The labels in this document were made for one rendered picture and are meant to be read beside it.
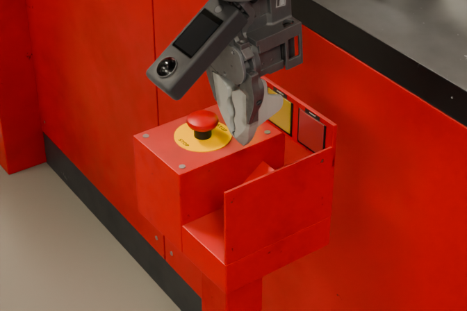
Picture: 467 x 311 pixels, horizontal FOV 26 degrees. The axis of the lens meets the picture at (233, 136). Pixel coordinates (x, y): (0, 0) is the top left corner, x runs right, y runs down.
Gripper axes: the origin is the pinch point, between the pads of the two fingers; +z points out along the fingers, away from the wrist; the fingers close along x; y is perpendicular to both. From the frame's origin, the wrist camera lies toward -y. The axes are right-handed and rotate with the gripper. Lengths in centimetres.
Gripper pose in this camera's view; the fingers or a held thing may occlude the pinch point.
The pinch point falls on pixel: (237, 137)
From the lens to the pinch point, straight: 115.4
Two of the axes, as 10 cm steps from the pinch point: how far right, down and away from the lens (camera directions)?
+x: -5.9, -4.5, 6.8
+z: 0.7, 8.0, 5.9
